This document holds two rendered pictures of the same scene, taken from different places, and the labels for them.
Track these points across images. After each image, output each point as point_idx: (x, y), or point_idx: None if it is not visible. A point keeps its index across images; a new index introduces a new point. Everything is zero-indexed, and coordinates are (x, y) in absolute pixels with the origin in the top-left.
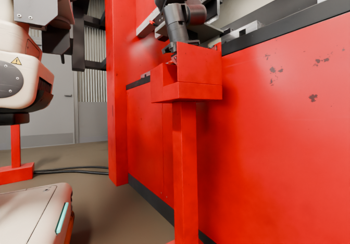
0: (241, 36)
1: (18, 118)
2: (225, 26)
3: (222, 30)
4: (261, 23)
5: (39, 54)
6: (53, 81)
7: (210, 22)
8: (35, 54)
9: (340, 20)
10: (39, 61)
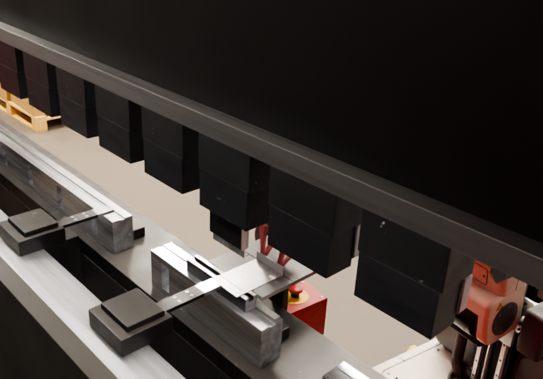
0: (208, 258)
1: (452, 323)
2: (35, 293)
3: (210, 259)
4: (158, 247)
5: (489, 274)
6: (482, 313)
7: (229, 245)
8: (474, 271)
9: None
10: (491, 283)
